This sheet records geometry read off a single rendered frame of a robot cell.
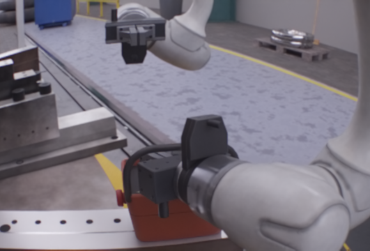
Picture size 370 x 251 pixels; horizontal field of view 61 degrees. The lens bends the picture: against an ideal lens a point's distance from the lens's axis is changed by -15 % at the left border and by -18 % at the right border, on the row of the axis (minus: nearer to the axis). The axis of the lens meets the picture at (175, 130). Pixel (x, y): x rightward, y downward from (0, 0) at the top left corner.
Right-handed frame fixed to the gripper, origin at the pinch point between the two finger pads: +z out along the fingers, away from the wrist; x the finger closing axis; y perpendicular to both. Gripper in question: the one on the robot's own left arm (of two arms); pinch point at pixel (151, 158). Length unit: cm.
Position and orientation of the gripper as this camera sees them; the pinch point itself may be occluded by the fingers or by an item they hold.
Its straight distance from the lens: 62.9
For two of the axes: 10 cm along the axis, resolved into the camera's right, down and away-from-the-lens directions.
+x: 8.6, -1.4, 5.0
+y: 0.4, 9.8, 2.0
